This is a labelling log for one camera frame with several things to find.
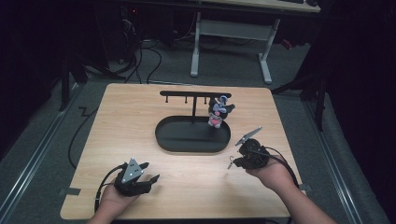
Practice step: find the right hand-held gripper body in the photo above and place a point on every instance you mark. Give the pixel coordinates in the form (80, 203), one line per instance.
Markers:
(253, 154)

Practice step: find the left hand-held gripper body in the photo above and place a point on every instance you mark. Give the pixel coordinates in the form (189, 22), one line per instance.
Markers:
(130, 177)

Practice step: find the black key rack with tray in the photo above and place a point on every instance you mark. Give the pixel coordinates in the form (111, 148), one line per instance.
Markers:
(190, 137)

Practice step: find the person's left hand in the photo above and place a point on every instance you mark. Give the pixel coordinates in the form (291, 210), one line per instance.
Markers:
(115, 199)

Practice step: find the person's right hand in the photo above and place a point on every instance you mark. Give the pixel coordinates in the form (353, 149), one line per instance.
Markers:
(274, 175)

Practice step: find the grey tape piece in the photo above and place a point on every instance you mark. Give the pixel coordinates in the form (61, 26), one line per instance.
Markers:
(305, 187)
(70, 191)

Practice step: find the black metal stand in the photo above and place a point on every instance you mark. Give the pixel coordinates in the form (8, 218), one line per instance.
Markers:
(70, 81)
(314, 90)

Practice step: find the dark computer tower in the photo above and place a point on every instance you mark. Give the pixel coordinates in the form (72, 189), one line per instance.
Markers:
(130, 28)

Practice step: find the metal floor rail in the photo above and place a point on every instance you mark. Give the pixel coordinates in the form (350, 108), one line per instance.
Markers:
(34, 155)
(333, 161)

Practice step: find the white desk frame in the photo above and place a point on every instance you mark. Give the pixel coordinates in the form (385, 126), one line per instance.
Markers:
(233, 29)

